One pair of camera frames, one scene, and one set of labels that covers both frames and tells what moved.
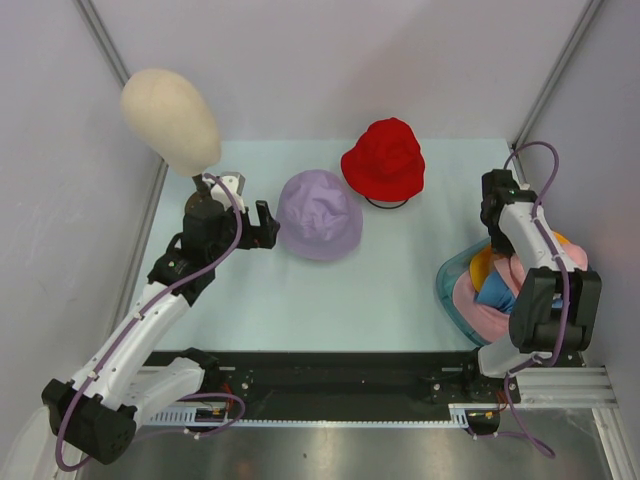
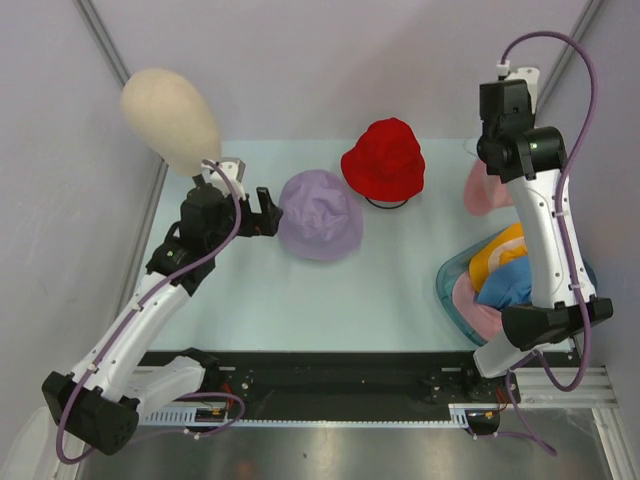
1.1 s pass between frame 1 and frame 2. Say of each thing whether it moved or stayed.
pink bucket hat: moved
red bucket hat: stayed
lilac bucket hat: stayed
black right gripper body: moved
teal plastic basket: stayed
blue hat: stayed
